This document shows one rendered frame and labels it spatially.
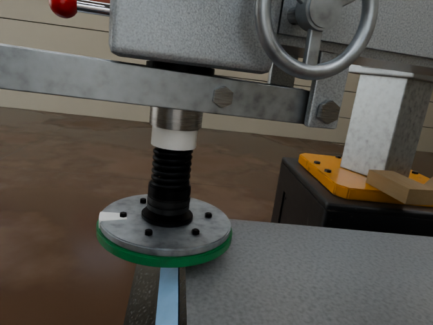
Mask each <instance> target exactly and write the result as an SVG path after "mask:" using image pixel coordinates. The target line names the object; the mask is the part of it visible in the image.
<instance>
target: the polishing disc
mask: <svg viewBox="0 0 433 325"><path fill-rule="evenodd" d="M141 198H146V203H144V204H143V203H140V199H141ZM147 198H148V194H144V195H134V196H131V197H126V198H123V199H119V200H117V201H115V202H113V203H111V204H109V205H108V206H107V207H105V209H103V211H102V212H113V213H120V212H126V213H127V219H124V220H114V221H101V222H100V226H99V220H98V221H97V225H96V236H97V240H98V241H99V243H100V244H101V246H102V247H103V248H104V249H106V250H107V251H108V252H110V253H112V254H113V255H115V256H117V257H119V258H121V259H123V260H125V261H129V262H132V263H135V264H140V265H144V266H152V267H159V268H181V267H188V266H195V265H198V264H203V263H205V262H209V261H212V260H213V259H215V258H217V257H219V256H221V255H222V254H223V253H224V252H225V251H226V250H227V249H228V248H229V246H230V244H231V239H232V234H233V232H232V229H231V223H230V220H229V219H228V217H227V215H226V214H225V213H224V212H222V211H221V210H220V209H218V208H217V207H215V206H213V205H212V204H209V203H207V202H204V201H201V200H198V199H194V198H191V197H190V202H189V210H188V211H187V212H186V213H184V214H182V215H176V216H172V217H165V216H162V215H159V214H156V213H153V212H151V211H150V210H149V209H148V208H147ZM206 212H210V213H211V214H212V217H211V218H207V217H205V213H206ZM194 228H197V229H199V231H200V232H199V235H193V234H192V229H194ZM146 229H152V231H153V234H152V235H150V236H147V235H145V230H146Z"/></svg>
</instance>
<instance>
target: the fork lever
mask: <svg viewBox="0 0 433 325"><path fill-rule="evenodd" d="M0 89H4V90H15V91H21V92H32V93H38V94H48V95H59V96H65V97H76V98H81V99H92V100H98V101H109V102H115V103H126V104H136V105H142V106H153V107H159V108H169V109H176V110H186V111H192V112H203V113H213V114H219V115H230V116H236V117H247V118H253V119H263V120H269V121H280V122H286V123H296V124H304V121H305V114H306V111H307V104H308V100H309V94H310V90H304V89H302V88H294V87H289V86H281V85H276V84H268V83H259V82H255V81H246V80H242V79H233V78H229V77H220V76H216V75H214V76H210V75H202V74H193V73H189V72H180V71H176V70H167V69H163V68H154V67H149V66H146V65H143V64H135V63H127V62H122V61H114V60H109V59H101V58H96V57H88V56H83V55H75V54H66V53H62V52H53V51H49V50H40V49H36V48H27V47H23V46H14V45H10V44H1V43H0ZM339 112H340V107H339V106H338V105H337V104H336V103H335V102H334V101H332V100H329V101H326V102H324V103H322V104H320V105H319V109H318V115H317V117H318V118H319V119H320V120H321V121H322V122H323V123H324V124H329V123H332V122H334V121H336V120H338V116H339Z"/></svg>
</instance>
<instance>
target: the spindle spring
mask: <svg viewBox="0 0 433 325"><path fill-rule="evenodd" d="M162 150H167V149H162V148H158V147H156V146H155V148H154V149H153V153H154V154H153V157H152V158H153V160H154V161H153V162H152V165H153V167H152V169H151V171H152V172H153V173H152V174H151V178H152V179H153V180H154V181H151V184H152V185H153V186H155V187H157V188H162V189H165V190H180V189H183V188H186V187H187V186H189V183H190V181H189V179H190V172H191V167H190V166H191V164H192V163H191V160H192V157H193V156H192V153H193V150H187V151H184V152H165V151H162ZM161 156H163V157H184V158H181V159H168V158H163V157H161ZM161 163H164V164H161ZM165 164H181V165H165ZM160 170H167V171H179V170H182V171H181V172H163V171H160ZM158 176H162V177H158ZM163 177H181V178H175V179H168V178H163ZM157 182H160V183H164V184H159V183H157ZM179 183H182V184H179ZM166 184H176V185H166Z"/></svg>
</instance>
